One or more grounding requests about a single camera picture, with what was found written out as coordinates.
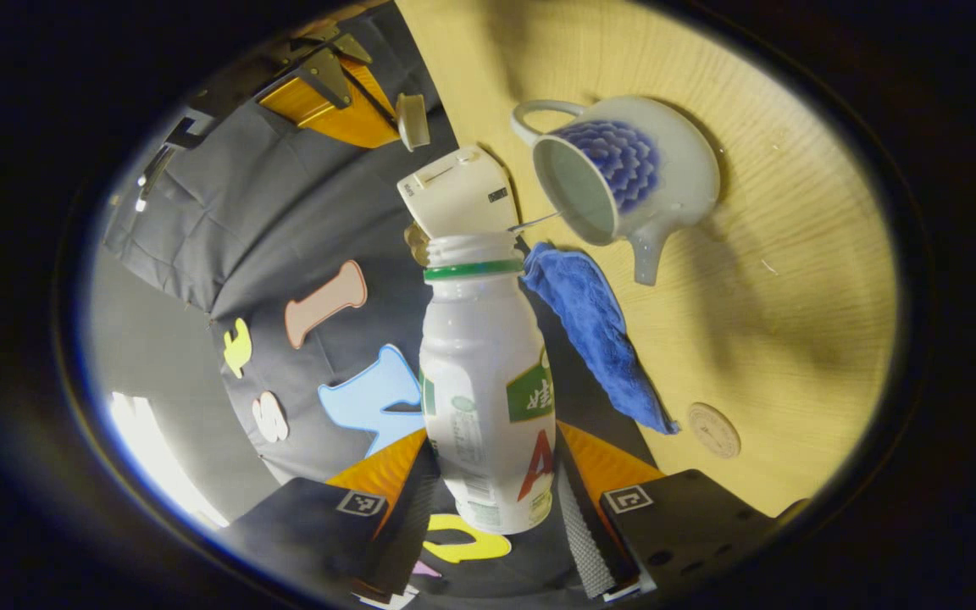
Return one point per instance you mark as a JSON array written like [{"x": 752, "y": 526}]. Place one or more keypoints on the white blue-patterned teacup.
[{"x": 666, "y": 169}]

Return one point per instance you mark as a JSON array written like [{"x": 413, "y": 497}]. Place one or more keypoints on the white plastic water bottle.
[{"x": 484, "y": 373}]

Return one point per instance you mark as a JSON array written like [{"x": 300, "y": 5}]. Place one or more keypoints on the round wooden coaster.
[{"x": 714, "y": 430}]

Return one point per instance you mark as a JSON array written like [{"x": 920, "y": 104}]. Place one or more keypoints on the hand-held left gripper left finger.
[{"x": 395, "y": 542}]

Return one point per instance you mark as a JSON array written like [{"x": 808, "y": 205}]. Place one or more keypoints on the white toaster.
[{"x": 458, "y": 191}]

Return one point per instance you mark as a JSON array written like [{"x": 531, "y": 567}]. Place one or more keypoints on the blue towel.
[{"x": 598, "y": 339}]

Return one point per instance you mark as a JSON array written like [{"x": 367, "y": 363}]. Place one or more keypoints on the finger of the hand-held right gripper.
[
  {"x": 335, "y": 110},
  {"x": 331, "y": 38}
]

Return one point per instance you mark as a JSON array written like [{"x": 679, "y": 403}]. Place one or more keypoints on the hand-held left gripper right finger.
[{"x": 683, "y": 517}]

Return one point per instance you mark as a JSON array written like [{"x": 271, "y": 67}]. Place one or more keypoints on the toast slices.
[{"x": 417, "y": 244}]

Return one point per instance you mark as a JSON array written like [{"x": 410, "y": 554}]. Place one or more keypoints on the black backdrop cloth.
[{"x": 285, "y": 220}]

